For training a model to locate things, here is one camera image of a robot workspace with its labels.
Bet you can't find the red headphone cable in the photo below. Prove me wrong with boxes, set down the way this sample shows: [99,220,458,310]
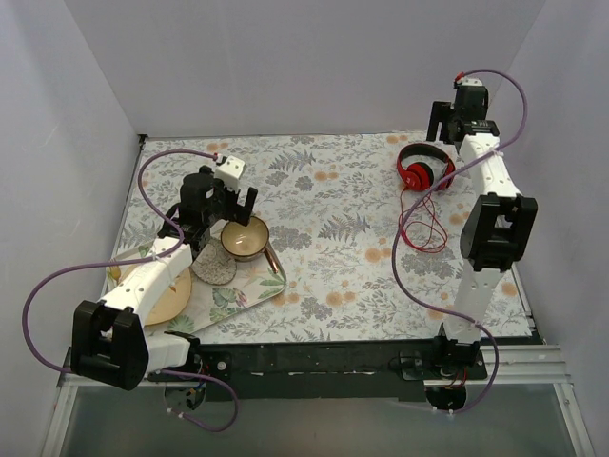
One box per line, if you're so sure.
[398,185,449,251]

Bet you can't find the red black headphones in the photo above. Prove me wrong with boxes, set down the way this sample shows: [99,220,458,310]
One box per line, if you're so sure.
[396,143,456,192]

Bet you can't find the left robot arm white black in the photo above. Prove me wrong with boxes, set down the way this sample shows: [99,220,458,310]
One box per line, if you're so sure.
[70,156,258,390]

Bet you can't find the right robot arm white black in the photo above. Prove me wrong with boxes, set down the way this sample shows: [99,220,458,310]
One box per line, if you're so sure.
[427,76,538,379]

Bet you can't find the beige ceramic bowl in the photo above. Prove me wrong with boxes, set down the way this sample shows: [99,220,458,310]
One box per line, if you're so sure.
[220,216,270,262]

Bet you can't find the copper spoon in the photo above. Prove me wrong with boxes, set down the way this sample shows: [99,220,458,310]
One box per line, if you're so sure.
[265,248,280,274]

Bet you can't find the speckled grey saucer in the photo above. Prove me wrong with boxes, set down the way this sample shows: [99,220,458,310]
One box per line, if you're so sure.
[190,238,237,286]

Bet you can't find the floral serving tray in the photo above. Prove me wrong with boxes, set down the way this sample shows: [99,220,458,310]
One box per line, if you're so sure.
[104,207,288,334]

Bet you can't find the yellow bird plate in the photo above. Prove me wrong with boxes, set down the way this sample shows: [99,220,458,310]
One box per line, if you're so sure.
[116,266,193,328]

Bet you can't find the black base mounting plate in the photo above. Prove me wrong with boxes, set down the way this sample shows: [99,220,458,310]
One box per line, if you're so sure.
[150,337,494,407]

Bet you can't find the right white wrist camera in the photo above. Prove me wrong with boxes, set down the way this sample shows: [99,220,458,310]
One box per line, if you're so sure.
[453,73,483,89]

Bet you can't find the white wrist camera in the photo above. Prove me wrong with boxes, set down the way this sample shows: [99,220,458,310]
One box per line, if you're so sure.
[214,156,246,192]
[453,73,483,89]

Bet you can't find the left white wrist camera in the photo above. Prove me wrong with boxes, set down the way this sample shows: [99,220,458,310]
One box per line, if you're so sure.
[214,156,246,192]

